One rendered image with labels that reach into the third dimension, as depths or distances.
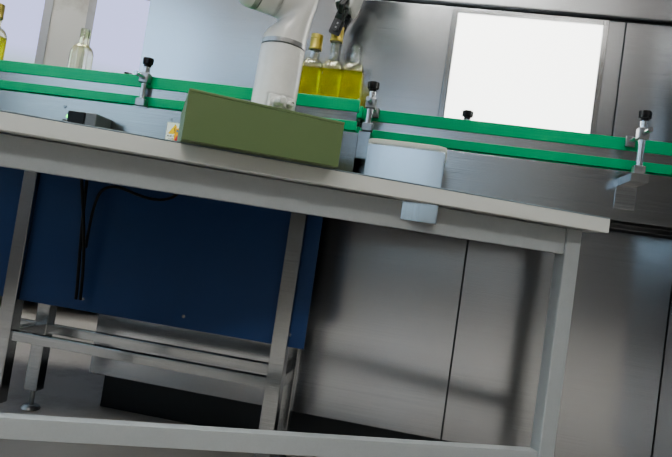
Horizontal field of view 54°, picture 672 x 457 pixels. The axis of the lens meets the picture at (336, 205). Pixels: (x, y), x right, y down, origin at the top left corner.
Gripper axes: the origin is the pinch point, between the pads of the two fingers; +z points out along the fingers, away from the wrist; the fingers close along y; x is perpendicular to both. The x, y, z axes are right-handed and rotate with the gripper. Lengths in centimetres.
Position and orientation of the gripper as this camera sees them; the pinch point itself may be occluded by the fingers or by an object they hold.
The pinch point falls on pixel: (337, 30)
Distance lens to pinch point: 187.8
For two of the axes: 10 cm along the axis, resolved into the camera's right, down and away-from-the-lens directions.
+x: 9.0, 4.0, -1.7
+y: -1.6, -0.7, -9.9
